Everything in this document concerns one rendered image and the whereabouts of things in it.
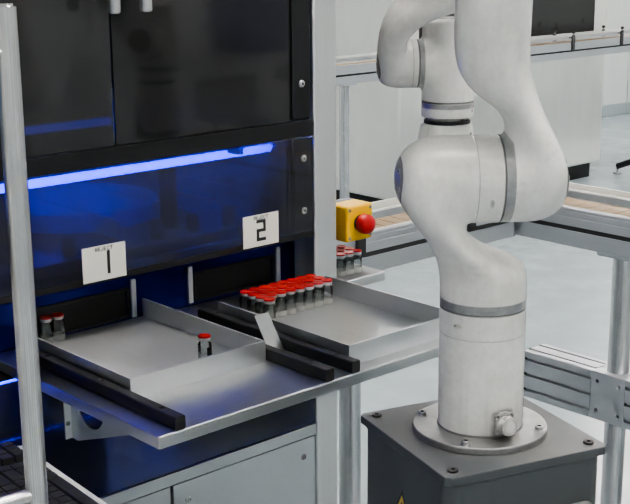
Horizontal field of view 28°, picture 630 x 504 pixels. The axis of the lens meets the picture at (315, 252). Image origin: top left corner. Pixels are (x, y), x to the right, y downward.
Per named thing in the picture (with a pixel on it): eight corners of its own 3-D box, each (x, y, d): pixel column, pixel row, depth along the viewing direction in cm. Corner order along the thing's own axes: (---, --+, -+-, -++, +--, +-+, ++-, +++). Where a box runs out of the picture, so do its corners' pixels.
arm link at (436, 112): (447, 95, 207) (446, 114, 208) (410, 100, 201) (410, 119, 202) (486, 100, 201) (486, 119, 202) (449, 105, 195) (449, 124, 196)
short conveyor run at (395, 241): (306, 292, 255) (305, 216, 251) (257, 278, 266) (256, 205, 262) (519, 237, 300) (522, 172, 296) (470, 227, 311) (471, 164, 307)
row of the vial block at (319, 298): (252, 320, 223) (252, 295, 222) (327, 301, 235) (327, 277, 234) (260, 323, 222) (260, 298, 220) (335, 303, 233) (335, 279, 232)
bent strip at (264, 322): (254, 349, 208) (253, 315, 207) (268, 345, 210) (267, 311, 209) (311, 370, 198) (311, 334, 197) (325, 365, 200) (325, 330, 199)
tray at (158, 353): (15, 348, 210) (14, 328, 209) (144, 316, 227) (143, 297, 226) (131, 401, 185) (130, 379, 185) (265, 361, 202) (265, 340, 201)
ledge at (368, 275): (293, 278, 258) (293, 269, 258) (338, 267, 267) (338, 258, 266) (339, 292, 248) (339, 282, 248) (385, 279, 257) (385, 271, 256)
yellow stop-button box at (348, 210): (322, 237, 251) (321, 202, 250) (348, 231, 256) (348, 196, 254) (348, 243, 246) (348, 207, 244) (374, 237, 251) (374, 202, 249)
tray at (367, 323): (218, 320, 224) (217, 301, 223) (325, 292, 241) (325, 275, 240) (349, 366, 200) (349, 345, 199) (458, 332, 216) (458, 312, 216)
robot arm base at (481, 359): (574, 441, 175) (580, 314, 170) (456, 465, 167) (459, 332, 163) (499, 397, 191) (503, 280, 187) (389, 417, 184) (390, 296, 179)
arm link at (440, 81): (419, 104, 197) (478, 103, 197) (420, 18, 194) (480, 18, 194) (412, 97, 205) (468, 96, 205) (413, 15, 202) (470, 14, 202)
